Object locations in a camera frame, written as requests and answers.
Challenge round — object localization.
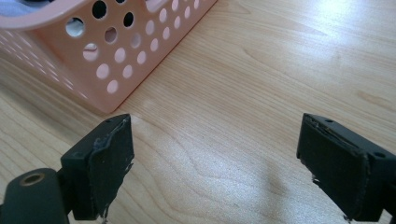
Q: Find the white cloth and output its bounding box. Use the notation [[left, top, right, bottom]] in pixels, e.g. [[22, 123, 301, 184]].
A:
[[0, 0, 41, 18]]

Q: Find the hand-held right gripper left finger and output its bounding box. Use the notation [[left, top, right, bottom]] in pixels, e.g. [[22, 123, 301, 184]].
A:
[[60, 113, 135, 221]]

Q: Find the pink perforated plastic basket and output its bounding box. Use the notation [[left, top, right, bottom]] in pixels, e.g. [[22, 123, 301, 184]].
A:
[[0, 0, 219, 115]]

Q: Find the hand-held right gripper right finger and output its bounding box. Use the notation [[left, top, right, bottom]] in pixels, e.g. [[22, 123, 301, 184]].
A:
[[296, 112, 396, 223]]

